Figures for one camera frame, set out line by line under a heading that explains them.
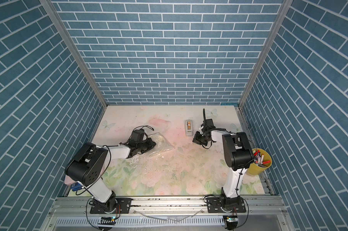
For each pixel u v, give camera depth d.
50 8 0.71
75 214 0.74
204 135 0.77
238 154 0.52
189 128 1.03
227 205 0.67
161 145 0.94
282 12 0.72
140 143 0.78
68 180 0.80
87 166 0.47
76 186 0.77
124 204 0.74
